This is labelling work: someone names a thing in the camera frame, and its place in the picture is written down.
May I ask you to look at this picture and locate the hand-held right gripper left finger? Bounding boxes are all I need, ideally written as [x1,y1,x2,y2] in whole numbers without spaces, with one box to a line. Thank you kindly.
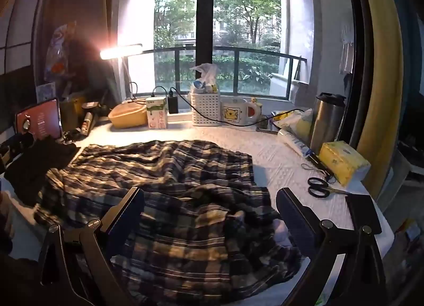
[39,186,145,306]

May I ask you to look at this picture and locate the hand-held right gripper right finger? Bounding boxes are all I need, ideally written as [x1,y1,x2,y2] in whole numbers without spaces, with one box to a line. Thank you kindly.
[276,187,387,306]

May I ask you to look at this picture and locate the plaid pants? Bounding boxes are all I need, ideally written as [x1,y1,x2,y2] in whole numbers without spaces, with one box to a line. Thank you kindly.
[33,139,303,306]

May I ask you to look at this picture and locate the small black stick device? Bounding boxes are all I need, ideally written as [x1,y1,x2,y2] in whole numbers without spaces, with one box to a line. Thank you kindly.
[306,154,332,174]

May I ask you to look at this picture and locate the black wallet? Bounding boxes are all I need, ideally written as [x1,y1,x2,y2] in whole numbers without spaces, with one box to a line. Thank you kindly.
[345,194,382,234]

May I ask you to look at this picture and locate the yellow tissue pack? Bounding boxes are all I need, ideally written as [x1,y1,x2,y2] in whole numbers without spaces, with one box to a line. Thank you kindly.
[319,141,372,187]

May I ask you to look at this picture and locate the white tube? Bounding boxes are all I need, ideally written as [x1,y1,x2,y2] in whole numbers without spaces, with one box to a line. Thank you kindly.
[277,129,313,158]

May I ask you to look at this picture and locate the pale green plastic bag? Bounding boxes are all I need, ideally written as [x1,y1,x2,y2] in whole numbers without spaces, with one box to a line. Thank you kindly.
[273,109,313,135]

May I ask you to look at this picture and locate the yellow lidded food container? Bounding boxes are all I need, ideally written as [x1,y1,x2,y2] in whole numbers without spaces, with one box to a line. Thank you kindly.
[108,100,148,129]

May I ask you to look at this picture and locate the stainless steel tumbler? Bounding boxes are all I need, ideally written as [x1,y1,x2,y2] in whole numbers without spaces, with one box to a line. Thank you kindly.
[310,92,346,154]

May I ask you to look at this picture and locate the grey handheld device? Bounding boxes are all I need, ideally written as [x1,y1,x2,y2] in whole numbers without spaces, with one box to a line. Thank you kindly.
[79,102,100,137]

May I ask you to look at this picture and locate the white green milk carton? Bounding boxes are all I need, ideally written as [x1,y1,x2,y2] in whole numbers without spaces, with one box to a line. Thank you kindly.
[146,96,169,129]

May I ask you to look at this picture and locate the black cloth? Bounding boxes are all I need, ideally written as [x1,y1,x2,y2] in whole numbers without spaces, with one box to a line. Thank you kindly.
[3,137,80,205]

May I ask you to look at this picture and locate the white bear print mug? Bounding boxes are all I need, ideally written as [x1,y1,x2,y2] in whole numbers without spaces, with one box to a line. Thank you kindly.
[221,98,261,126]

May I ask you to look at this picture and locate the olive green box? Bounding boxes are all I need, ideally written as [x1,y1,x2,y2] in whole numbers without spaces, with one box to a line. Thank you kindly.
[60,96,84,131]

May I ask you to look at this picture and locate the tablet with red screen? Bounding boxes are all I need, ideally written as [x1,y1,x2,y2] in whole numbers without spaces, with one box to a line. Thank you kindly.
[15,97,63,139]

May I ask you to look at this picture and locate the white perforated plastic basket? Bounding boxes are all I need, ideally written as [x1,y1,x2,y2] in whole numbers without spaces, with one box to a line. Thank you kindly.
[189,90,221,127]

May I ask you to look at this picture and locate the blue card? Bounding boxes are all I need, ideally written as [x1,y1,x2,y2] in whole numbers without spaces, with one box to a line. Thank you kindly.
[36,83,56,103]

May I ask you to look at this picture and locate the white crumpled plastic bag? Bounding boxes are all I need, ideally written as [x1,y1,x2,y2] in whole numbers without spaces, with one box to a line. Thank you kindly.
[189,63,219,87]

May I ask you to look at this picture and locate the yellow curtain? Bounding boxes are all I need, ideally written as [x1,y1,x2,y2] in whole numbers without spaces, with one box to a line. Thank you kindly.
[356,0,405,197]

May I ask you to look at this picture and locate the white desk lamp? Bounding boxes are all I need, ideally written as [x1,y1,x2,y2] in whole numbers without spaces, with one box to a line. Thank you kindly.
[99,43,144,101]

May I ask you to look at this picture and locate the colourful snack bag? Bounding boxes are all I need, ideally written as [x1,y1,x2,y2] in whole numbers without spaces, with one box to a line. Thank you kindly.
[45,23,78,83]

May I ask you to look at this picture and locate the pale hanging garment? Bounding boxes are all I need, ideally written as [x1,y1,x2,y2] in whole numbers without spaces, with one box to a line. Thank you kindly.
[339,23,356,75]

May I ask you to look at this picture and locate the dark balcony railing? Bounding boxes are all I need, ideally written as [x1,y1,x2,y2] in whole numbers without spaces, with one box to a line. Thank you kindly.
[153,46,307,98]

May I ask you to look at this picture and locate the black handled scissors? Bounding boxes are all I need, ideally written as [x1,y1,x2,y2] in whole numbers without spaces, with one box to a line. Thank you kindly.
[307,177,352,198]

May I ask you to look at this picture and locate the black cable bundle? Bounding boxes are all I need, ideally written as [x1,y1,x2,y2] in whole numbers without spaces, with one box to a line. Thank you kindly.
[62,129,82,143]

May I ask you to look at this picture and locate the long black cable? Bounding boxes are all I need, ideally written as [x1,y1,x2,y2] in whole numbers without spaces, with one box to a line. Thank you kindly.
[170,87,304,127]

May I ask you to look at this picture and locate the black window post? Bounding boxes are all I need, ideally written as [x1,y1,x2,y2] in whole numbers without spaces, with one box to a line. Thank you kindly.
[196,0,215,63]

